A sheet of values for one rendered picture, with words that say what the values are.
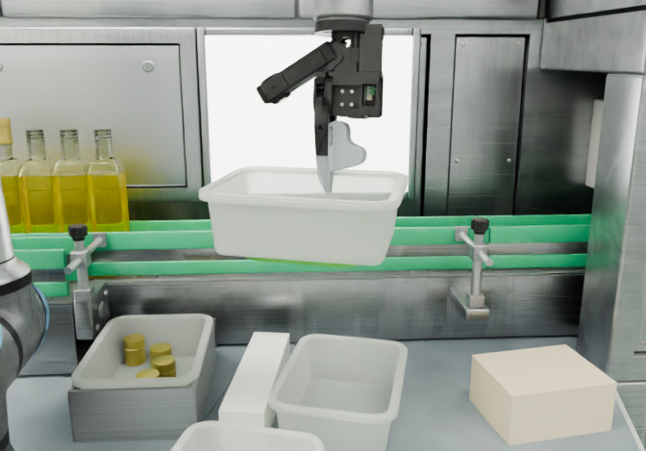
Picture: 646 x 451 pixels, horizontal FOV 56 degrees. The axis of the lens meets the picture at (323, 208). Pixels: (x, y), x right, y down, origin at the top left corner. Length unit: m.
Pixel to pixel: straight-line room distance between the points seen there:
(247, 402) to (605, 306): 0.59
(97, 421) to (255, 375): 0.22
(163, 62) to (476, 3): 0.61
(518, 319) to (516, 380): 0.30
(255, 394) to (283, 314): 0.27
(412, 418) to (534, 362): 0.20
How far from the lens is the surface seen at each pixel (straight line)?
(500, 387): 0.92
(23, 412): 1.06
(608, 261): 1.08
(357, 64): 0.78
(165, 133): 1.25
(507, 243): 1.17
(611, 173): 1.07
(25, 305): 0.85
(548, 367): 0.98
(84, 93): 1.28
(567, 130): 1.38
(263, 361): 0.97
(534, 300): 1.21
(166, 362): 0.99
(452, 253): 1.15
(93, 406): 0.92
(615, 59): 1.08
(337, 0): 0.77
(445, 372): 1.08
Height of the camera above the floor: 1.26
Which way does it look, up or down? 14 degrees down
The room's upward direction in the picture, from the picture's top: straight up
